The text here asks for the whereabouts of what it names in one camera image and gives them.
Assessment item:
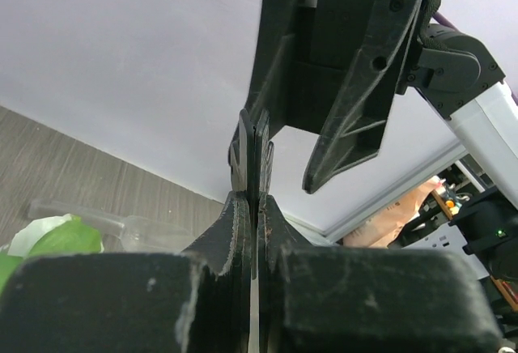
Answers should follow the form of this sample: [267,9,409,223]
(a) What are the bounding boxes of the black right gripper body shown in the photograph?
[282,0,405,134]

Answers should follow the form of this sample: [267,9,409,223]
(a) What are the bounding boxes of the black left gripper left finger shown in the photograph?
[1,192,252,352]

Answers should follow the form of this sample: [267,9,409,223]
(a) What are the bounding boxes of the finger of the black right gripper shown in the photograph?
[303,0,422,194]
[244,0,308,136]

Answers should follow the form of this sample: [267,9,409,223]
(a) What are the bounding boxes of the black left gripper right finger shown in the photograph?
[257,195,503,352]

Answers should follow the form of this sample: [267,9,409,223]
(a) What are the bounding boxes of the black bag clip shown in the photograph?
[228,108,274,205]

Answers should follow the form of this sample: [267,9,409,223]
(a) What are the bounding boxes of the clear plastic scoop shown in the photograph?
[28,199,195,253]

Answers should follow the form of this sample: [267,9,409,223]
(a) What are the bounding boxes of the green litter bag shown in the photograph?
[1,214,104,291]

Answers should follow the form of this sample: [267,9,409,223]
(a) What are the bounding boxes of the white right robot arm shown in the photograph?
[229,0,517,281]

